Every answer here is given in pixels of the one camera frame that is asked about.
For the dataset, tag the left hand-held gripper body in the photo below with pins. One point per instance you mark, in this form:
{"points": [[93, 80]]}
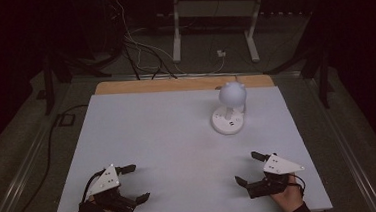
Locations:
{"points": [[106, 182]]}

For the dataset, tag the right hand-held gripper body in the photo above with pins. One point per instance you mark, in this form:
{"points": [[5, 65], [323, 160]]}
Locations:
{"points": [[278, 166]]}

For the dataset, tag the white round table lamp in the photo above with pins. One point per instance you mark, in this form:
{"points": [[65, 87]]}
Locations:
{"points": [[231, 96]]}

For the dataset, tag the person's left hand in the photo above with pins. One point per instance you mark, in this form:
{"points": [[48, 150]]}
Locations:
{"points": [[105, 210]]}

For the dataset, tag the person's right hand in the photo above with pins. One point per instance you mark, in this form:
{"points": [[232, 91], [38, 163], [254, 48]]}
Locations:
{"points": [[291, 197]]}

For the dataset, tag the white table mat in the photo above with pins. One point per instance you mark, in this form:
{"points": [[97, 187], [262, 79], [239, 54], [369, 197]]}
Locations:
{"points": [[179, 153]]}

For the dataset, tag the black floor socket box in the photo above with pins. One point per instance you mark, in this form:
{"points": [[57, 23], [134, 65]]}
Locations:
{"points": [[66, 120]]}

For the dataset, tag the black tripod stand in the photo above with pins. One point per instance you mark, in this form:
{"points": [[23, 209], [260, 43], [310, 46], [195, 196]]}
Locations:
{"points": [[322, 76]]}

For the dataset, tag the white plug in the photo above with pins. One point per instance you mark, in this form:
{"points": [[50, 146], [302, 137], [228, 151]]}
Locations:
{"points": [[221, 53]]}

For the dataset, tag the white metal stand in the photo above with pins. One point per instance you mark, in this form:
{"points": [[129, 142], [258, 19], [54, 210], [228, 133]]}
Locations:
{"points": [[176, 36]]}

